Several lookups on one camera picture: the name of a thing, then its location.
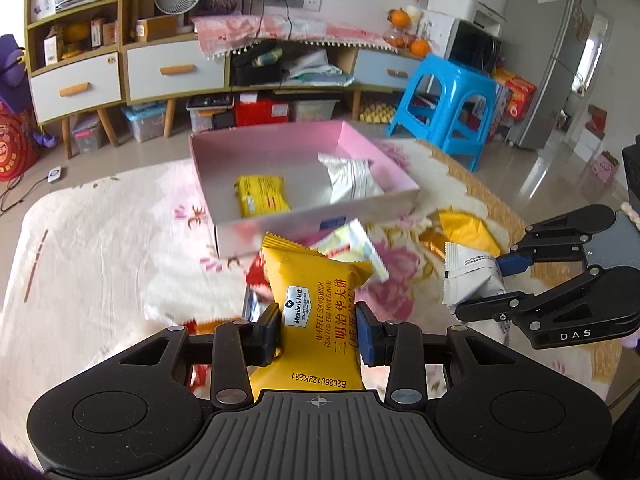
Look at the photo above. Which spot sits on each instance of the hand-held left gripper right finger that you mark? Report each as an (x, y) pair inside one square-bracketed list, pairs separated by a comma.
[(365, 336)]

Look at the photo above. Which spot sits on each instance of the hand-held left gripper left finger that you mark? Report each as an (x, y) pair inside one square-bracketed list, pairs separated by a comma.
[(272, 334)]

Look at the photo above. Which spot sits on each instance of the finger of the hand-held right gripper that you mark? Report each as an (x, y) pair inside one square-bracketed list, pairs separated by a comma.
[(500, 305), (515, 264)]

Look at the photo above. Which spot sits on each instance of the white printed snack packet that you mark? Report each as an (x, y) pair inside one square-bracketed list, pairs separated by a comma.
[(470, 275), (352, 177)]

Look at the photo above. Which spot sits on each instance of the yellow waffle snack packet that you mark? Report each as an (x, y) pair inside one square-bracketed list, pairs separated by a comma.
[(310, 280)]

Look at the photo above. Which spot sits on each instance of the pink cardboard box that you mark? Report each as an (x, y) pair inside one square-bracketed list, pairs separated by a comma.
[(280, 150)]

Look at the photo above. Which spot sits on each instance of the orange yellow snack packet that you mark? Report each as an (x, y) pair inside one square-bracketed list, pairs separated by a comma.
[(467, 232)]

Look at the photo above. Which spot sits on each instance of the pale white snack packet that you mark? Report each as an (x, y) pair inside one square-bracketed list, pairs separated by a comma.
[(350, 242)]

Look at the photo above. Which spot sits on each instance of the cardboard boxes on floor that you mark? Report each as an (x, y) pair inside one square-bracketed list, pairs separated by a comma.
[(597, 145)]

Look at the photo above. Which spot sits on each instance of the red orange snack cartons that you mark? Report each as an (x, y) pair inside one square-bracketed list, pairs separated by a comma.
[(517, 92)]

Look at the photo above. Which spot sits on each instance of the silver refrigerator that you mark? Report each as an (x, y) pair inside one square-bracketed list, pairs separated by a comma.
[(555, 50)]

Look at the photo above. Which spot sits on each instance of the blue plastic stool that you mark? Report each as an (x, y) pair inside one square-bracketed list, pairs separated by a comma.
[(450, 72)]

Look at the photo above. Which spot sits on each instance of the yellow egg tray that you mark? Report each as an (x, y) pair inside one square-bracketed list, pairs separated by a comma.
[(375, 112)]

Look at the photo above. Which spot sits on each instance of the black microwave oven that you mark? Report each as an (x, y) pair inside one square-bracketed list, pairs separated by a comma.
[(472, 47)]

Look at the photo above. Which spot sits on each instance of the red box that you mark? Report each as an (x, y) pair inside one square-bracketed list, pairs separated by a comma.
[(260, 112)]

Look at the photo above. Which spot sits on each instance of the black lid storage bin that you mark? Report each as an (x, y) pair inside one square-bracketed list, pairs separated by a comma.
[(207, 110)]

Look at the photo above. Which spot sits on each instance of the orange fruit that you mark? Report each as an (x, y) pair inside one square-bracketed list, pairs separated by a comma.
[(420, 48), (399, 17)]

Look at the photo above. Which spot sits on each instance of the pale blue cabinet drawer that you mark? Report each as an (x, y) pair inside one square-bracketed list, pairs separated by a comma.
[(175, 70), (385, 67), (75, 87)]

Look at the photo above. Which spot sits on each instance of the clear storage bin blue lid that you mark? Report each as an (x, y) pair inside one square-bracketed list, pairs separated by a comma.
[(145, 122)]

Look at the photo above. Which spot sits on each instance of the glass fruit bowl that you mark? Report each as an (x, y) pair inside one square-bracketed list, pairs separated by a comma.
[(397, 37)]

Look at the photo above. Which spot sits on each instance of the white printer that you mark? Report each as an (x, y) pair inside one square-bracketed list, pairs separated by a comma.
[(465, 5)]

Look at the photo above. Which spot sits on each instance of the pile of papers and cloth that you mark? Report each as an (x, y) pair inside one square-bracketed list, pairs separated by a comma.
[(320, 70)]

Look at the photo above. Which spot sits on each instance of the black bag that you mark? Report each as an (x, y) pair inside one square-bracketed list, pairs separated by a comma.
[(257, 65)]

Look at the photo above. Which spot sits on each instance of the small white floor device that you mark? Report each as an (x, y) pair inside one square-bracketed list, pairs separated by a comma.
[(55, 174)]

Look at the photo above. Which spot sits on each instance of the pink floral cloth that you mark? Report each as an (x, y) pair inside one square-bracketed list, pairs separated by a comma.
[(310, 30)]

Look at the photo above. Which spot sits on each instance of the red printed bag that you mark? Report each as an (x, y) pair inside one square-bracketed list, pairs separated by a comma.
[(15, 145)]

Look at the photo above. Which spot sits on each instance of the wooden cabinet with drawers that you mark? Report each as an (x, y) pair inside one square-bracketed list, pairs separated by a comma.
[(125, 47)]

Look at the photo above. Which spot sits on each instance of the brown cardboard box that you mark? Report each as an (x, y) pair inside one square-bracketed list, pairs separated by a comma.
[(157, 27)]

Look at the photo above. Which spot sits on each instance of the small brown cardboard boxes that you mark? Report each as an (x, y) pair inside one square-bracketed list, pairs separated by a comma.
[(102, 32)]

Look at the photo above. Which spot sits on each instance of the orange round object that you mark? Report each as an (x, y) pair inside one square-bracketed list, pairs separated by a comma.
[(75, 32)]

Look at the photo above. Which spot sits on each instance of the white upright carton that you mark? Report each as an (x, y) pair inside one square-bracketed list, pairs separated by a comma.
[(52, 47)]

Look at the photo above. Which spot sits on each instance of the purple plush toy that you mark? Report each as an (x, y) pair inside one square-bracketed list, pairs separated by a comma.
[(12, 67)]

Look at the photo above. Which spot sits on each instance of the wall power socket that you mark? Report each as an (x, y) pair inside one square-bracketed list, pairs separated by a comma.
[(305, 0)]

